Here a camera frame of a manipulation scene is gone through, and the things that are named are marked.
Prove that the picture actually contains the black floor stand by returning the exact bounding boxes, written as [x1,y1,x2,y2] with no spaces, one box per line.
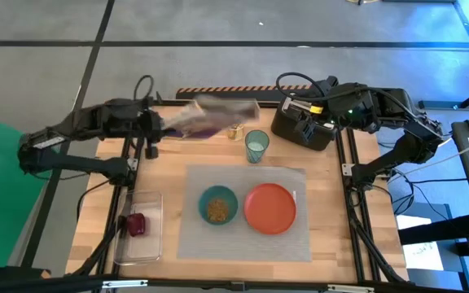
[417,81,469,112]

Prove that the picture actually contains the silver metal bracket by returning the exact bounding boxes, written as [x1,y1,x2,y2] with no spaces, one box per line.
[327,284,376,293]
[102,279,149,289]

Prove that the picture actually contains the dark red jar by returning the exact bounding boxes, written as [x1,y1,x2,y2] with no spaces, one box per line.
[125,212,147,238]

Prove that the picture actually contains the orange plate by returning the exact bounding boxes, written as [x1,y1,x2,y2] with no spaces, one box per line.
[243,182,298,236]

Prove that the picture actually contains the brown cereal flakes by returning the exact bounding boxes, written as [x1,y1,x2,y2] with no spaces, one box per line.
[206,198,230,223]

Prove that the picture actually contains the black orange hazard striped bar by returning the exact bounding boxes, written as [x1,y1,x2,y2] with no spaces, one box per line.
[176,84,313,103]

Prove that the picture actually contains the clear plastic container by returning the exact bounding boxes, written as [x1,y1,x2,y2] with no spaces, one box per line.
[112,190,164,266]

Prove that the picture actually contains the white paper sheet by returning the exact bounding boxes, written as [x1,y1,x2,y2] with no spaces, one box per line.
[396,214,445,272]

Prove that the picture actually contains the purple cereal bag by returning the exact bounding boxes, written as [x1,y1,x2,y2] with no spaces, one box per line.
[163,94,261,140]

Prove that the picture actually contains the grey woven placemat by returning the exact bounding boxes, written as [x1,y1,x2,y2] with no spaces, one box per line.
[177,164,313,263]

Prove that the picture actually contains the black aluminium table frame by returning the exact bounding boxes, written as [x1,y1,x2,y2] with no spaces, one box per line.
[71,91,410,286]

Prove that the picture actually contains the white cable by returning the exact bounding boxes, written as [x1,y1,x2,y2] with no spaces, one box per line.
[421,103,469,164]

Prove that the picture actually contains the teal glass tumbler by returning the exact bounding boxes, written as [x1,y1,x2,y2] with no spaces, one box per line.
[244,129,270,164]

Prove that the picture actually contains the black silver toaster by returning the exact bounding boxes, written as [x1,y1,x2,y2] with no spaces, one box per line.
[270,95,341,152]

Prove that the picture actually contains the teal bowl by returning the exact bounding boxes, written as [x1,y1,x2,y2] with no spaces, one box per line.
[197,185,239,227]

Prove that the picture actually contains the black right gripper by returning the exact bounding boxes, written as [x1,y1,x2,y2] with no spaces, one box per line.
[293,76,344,144]

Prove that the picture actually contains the black front crossbeam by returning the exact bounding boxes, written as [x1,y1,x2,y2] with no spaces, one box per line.
[0,266,469,293]

